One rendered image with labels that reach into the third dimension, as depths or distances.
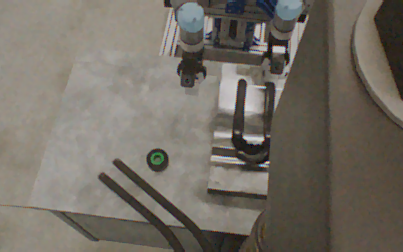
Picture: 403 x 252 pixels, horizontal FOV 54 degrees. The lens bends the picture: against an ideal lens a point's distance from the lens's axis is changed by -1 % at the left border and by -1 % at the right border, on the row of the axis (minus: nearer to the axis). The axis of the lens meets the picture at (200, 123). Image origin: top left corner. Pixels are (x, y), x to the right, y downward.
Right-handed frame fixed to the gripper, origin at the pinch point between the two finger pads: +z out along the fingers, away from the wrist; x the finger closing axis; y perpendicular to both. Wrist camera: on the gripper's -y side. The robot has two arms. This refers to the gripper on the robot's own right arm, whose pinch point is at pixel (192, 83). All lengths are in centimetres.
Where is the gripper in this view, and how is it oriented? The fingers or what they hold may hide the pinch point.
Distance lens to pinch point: 144.5
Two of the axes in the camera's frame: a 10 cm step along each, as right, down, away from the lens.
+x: -9.9, -1.1, 0.5
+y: 1.3, -8.9, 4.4
